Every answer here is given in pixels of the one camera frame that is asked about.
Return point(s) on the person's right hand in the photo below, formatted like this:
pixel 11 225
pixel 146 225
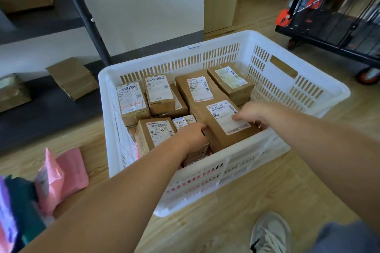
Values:
pixel 256 112

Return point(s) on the person's left hand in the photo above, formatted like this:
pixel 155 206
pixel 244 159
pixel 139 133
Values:
pixel 193 138

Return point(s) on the small handwritten cardboard box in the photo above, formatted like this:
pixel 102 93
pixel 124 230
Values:
pixel 181 122

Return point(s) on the pile of cardboard boxes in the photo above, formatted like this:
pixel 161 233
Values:
pixel 237 137

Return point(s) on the barcode label cardboard box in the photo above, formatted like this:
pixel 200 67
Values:
pixel 142 137

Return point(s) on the long white label cardboard box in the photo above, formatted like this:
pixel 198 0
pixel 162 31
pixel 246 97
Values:
pixel 160 89

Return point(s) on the white plastic crate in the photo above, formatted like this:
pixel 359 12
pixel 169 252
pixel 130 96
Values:
pixel 104 107

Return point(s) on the plain brown box shelf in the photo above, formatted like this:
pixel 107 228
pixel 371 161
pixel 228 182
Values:
pixel 72 79

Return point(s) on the pink mailer with handwriting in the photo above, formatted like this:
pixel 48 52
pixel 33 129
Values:
pixel 47 184

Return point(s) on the teal mailer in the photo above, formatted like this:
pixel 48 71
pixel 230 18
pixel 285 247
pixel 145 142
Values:
pixel 23 211

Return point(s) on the taped box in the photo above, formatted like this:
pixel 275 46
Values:
pixel 13 95

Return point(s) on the person's right forearm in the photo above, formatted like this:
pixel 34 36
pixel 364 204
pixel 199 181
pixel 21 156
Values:
pixel 332 149

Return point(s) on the person's left forearm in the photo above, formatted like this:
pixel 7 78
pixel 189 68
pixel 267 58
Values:
pixel 104 202

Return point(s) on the person's right white shoe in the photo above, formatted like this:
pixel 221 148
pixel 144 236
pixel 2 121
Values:
pixel 270 232

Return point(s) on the person's right leg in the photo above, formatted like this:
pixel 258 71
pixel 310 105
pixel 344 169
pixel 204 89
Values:
pixel 347 238

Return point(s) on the red and black object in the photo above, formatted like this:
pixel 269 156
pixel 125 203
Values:
pixel 332 30

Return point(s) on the black metal shelf rack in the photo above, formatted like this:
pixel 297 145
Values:
pixel 44 113

